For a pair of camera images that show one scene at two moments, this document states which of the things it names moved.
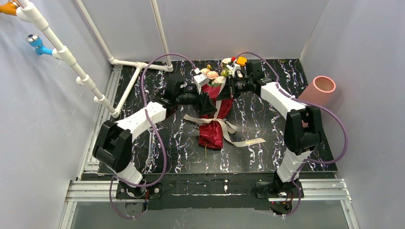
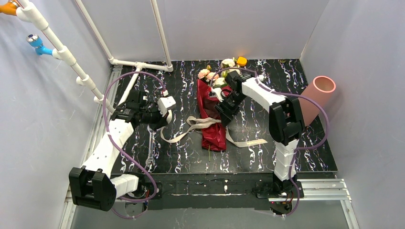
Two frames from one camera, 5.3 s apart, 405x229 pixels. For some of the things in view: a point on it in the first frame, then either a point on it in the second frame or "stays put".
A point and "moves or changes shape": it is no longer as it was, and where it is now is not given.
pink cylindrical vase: (320, 92) stays put
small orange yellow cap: (241, 60) stays put
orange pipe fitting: (9, 8) stays put
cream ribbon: (226, 127) moves or changes shape
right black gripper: (229, 89) -> (226, 105)
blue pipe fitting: (36, 41) stays put
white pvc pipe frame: (25, 14) stays put
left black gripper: (202, 100) -> (157, 118)
